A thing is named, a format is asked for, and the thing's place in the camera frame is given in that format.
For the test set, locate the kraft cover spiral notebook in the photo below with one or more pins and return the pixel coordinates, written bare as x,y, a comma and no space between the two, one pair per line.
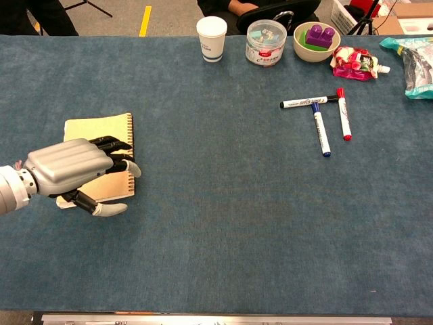
101,127

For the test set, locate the white plastic basket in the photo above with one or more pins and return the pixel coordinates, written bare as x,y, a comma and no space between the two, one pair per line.
341,15

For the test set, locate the black whiteboard marker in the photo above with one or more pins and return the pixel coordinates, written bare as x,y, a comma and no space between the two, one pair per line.
304,102

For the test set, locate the red bag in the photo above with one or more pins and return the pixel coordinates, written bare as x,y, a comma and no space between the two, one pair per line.
358,3

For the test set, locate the aluminium table edge rail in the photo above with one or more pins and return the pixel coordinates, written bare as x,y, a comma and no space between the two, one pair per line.
216,320

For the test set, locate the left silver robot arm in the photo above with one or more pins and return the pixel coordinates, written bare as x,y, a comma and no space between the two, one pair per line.
11,189

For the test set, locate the cardboard box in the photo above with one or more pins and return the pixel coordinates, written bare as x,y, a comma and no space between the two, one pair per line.
389,23

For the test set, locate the white paper cup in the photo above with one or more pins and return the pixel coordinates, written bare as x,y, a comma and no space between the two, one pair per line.
211,40

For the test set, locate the purple toy brick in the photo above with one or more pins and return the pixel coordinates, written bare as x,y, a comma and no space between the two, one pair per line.
319,36

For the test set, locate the green toy brick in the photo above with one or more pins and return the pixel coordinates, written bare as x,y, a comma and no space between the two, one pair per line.
302,40

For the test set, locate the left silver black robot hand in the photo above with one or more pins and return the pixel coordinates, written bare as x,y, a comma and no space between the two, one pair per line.
64,166

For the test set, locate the standing person in black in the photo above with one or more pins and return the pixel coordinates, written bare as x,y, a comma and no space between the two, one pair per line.
34,13

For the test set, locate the clear plastic jar of clips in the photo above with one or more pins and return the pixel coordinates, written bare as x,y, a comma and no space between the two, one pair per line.
265,47

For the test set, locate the blue felt table cloth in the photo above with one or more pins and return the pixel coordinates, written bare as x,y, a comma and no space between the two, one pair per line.
216,203

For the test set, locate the teal plastic bag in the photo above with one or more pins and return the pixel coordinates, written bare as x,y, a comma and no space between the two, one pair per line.
417,67

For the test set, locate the pink white snack pouch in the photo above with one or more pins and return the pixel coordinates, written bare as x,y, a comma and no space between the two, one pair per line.
352,64

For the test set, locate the blue whiteboard marker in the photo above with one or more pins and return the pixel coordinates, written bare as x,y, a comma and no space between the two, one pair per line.
321,132

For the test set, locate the yellow floor tape strip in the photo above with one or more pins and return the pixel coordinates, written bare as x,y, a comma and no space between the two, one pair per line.
145,20

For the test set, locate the seated person in black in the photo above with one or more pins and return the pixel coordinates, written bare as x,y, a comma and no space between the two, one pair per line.
213,6

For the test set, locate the black tripod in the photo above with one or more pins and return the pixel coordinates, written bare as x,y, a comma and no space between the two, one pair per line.
94,6
363,20

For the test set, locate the beige bowl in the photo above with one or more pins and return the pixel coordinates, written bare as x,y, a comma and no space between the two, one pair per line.
314,55

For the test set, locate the red whiteboard marker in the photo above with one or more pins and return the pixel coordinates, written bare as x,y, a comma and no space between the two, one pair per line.
344,115

